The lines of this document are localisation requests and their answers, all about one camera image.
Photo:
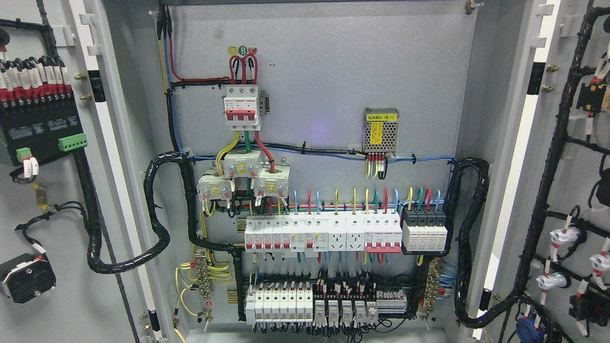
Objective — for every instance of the lower relay terminal row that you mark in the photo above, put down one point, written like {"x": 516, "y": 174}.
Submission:
{"x": 353, "y": 303}

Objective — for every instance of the black digital power meter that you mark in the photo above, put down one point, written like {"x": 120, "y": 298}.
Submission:
{"x": 37, "y": 127}

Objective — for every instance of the white rotary selector switch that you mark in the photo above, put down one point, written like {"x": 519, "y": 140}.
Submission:
{"x": 26, "y": 277}

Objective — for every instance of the black white surge protector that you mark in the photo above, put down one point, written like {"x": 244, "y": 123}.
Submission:
{"x": 424, "y": 232}

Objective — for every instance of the white socket breaker row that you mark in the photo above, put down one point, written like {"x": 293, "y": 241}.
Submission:
{"x": 311, "y": 233}

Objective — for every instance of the white lower breaker row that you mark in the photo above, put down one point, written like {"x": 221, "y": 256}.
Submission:
{"x": 279, "y": 302}

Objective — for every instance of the metal mesh power supply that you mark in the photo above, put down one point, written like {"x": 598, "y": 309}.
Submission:
{"x": 380, "y": 130}

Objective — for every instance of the red white main breaker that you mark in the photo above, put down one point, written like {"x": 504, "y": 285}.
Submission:
{"x": 244, "y": 105}

